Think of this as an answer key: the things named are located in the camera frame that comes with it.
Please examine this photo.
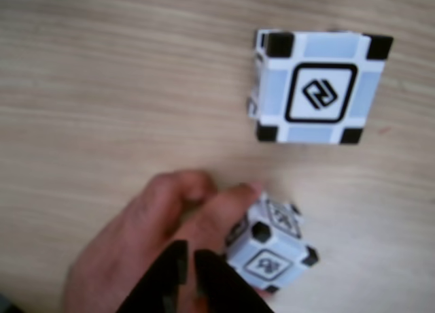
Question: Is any white cube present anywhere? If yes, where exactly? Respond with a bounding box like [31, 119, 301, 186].
[224, 190, 320, 295]
[246, 29, 394, 146]

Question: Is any person's hand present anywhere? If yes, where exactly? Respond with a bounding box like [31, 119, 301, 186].
[66, 169, 264, 313]

